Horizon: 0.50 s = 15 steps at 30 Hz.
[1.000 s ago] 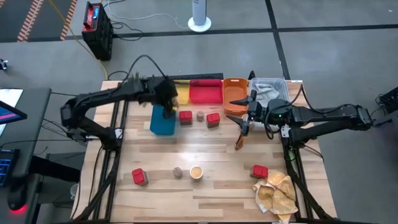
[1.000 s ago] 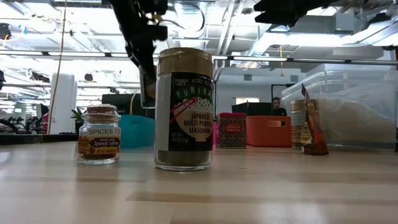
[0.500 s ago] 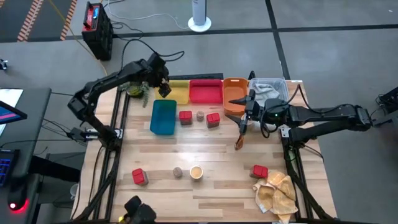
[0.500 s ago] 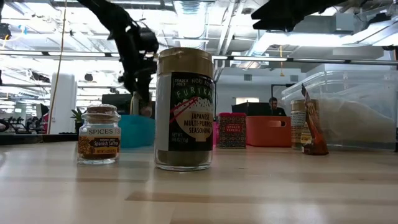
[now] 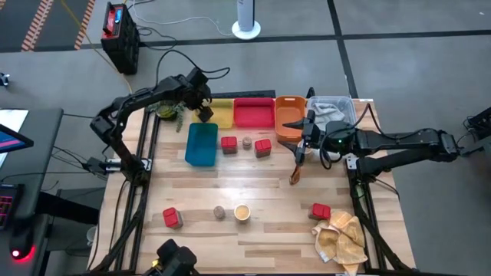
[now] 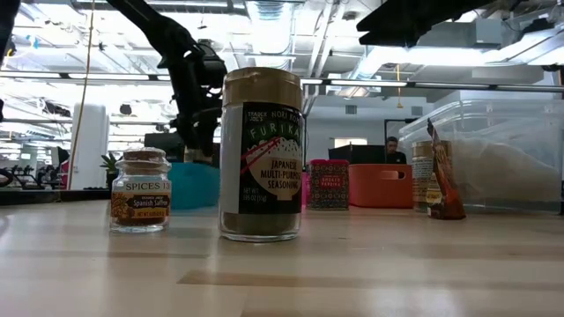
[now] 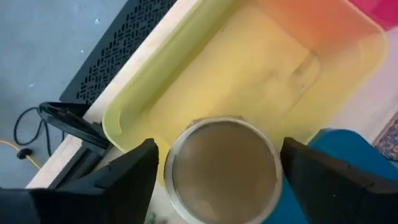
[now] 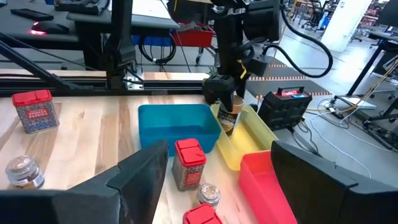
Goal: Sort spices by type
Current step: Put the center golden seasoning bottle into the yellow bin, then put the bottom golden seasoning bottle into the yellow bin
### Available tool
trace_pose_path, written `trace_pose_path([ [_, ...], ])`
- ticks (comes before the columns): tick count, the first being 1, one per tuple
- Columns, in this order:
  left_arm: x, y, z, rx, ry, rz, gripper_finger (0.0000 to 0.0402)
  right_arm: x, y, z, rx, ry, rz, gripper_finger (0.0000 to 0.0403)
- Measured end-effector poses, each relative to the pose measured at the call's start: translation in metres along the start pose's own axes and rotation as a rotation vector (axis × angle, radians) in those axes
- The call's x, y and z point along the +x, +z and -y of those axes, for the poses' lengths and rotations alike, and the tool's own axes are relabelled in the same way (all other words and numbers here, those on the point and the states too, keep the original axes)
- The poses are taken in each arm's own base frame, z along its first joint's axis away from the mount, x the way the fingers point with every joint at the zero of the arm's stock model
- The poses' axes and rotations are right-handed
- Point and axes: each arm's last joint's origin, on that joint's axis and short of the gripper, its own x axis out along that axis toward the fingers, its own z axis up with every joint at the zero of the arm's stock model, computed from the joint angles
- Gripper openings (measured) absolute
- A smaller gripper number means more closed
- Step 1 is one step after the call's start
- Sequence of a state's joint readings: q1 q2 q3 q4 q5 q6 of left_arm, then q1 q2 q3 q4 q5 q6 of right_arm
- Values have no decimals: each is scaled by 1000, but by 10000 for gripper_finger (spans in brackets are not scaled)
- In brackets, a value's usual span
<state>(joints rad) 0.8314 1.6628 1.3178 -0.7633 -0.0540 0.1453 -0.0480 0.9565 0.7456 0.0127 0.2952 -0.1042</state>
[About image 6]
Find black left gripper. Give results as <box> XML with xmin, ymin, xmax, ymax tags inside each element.
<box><xmin>169</xmin><ymin>43</ymin><xmax>221</xmax><ymax>156</ymax></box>

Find small saffron glass jar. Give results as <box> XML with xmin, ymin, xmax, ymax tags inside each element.
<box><xmin>109</xmin><ymin>146</ymin><xmax>173</xmax><ymax>234</ymax></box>

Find smoked paprika tin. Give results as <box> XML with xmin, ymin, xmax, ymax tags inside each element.
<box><xmin>308</xmin><ymin>158</ymin><xmax>351</xmax><ymax>211</ymax></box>

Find brown spice packet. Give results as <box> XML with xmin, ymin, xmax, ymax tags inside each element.
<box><xmin>425</xmin><ymin>117</ymin><xmax>467</xmax><ymax>221</ymax></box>

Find black computer monitor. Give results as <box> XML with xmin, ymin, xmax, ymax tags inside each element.
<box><xmin>144</xmin><ymin>131</ymin><xmax>186</xmax><ymax>162</ymax></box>
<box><xmin>328</xmin><ymin>144</ymin><xmax>388</xmax><ymax>166</ymax></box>

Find teal plastic bin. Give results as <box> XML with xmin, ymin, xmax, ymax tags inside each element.
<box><xmin>167</xmin><ymin>161</ymin><xmax>221</xmax><ymax>210</ymax></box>

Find small potted plant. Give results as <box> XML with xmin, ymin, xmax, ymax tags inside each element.
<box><xmin>100</xmin><ymin>151</ymin><xmax>121</xmax><ymax>191</ymax></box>

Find white column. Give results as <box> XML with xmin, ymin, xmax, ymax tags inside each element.
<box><xmin>70</xmin><ymin>102</ymin><xmax>110</xmax><ymax>191</ymax></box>

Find pink-red plastic bin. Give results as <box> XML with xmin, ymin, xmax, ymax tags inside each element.
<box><xmin>301</xmin><ymin>171</ymin><xmax>312</xmax><ymax>208</ymax></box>

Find orange plastic bin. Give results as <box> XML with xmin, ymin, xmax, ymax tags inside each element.
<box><xmin>348</xmin><ymin>163</ymin><xmax>414</xmax><ymax>210</ymax></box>

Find person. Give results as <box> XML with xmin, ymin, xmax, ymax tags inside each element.
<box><xmin>384</xmin><ymin>136</ymin><xmax>408</xmax><ymax>166</ymax></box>

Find long horizontal light bar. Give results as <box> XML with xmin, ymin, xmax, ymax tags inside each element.
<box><xmin>0</xmin><ymin>70</ymin><xmax>564</xmax><ymax>93</ymax></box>

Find clear plastic storage box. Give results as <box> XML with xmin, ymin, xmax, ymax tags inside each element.
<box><xmin>397</xmin><ymin>98</ymin><xmax>564</xmax><ymax>213</ymax></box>

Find grey cloth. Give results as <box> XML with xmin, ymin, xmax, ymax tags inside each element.
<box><xmin>451</xmin><ymin>136</ymin><xmax>563</xmax><ymax>204</ymax></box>

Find yellow hanging cord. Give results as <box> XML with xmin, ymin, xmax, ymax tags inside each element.
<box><xmin>65</xmin><ymin>0</ymin><xmax>96</xmax><ymax>191</ymax></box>

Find black aluminium frame rails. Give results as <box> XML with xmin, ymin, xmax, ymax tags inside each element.
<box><xmin>0</xmin><ymin>188</ymin><xmax>112</xmax><ymax>207</ymax></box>

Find black metal stand frame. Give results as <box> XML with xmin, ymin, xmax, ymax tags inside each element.
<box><xmin>383</xmin><ymin>117</ymin><xmax>418</xmax><ymax>153</ymax></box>

